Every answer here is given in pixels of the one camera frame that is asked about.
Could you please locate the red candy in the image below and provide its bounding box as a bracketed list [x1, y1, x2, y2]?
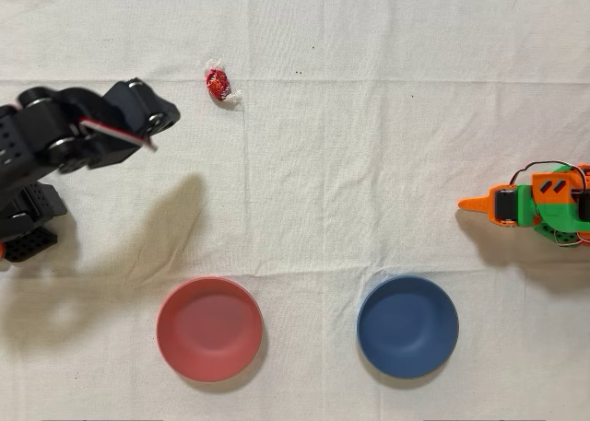
[203, 57, 244, 112]

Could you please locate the blue bowl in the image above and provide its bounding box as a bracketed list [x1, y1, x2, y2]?
[356, 275, 460, 380]

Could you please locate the red bowl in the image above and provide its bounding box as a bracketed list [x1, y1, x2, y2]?
[155, 275, 265, 384]

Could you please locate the white tablecloth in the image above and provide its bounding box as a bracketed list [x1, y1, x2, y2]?
[0, 0, 590, 421]

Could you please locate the black arm servo cable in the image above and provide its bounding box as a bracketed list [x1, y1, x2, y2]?
[77, 116, 159, 152]

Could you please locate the orange arm servo cable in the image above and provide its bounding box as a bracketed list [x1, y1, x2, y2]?
[509, 160, 590, 187]

